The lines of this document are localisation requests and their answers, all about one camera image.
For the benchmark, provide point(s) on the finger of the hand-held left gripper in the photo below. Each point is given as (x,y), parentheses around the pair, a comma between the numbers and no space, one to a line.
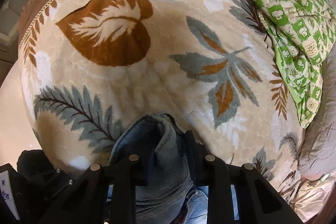
(67,179)

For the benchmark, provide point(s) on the beige leaf print blanket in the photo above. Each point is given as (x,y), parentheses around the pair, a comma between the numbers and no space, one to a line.
(170,29)

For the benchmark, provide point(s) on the grey quilted pillow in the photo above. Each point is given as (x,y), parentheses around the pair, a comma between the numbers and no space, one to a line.
(320,140)

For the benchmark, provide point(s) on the cream floral pillow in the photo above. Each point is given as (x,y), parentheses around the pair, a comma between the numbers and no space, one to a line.
(307,200)

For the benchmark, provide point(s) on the blue denim pants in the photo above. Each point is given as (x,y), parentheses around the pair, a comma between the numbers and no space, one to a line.
(168,174)

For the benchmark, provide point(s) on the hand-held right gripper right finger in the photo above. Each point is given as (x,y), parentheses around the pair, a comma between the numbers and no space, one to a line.
(220,187)

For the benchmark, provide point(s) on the green checked quilt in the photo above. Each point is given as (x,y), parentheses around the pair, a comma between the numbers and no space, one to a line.
(288,3)

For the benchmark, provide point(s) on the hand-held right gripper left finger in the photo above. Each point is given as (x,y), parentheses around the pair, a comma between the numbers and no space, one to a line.
(123,187)

